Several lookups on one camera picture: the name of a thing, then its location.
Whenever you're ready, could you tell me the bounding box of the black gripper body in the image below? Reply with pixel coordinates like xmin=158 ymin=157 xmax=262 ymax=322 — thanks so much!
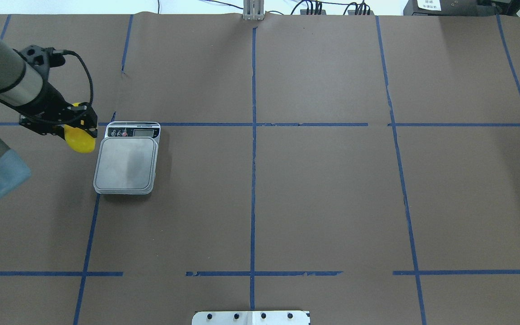
xmin=18 ymin=45 xmax=87 ymax=127

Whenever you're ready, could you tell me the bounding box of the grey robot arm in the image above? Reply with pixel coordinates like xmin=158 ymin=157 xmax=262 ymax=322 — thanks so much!
xmin=0 ymin=15 xmax=98 ymax=199

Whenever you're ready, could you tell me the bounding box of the silver digital kitchen scale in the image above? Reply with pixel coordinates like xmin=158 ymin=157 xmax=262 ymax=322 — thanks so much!
xmin=93 ymin=121 xmax=161 ymax=195

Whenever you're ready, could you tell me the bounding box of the black power strip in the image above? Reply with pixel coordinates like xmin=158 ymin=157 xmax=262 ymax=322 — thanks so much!
xmin=290 ymin=0 xmax=374 ymax=16

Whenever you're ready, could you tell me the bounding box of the black box with label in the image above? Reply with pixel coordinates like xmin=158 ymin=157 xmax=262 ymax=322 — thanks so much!
xmin=403 ymin=0 xmax=478 ymax=17

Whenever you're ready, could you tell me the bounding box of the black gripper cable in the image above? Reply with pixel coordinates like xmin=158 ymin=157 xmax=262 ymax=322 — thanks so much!
xmin=0 ymin=49 xmax=94 ymax=119

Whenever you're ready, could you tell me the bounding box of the aluminium camera post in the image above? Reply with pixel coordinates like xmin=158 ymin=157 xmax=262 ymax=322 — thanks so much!
xmin=243 ymin=0 xmax=265 ymax=21

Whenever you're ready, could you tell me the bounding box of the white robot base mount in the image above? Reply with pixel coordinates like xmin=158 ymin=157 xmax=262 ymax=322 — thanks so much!
xmin=191 ymin=310 xmax=311 ymax=325

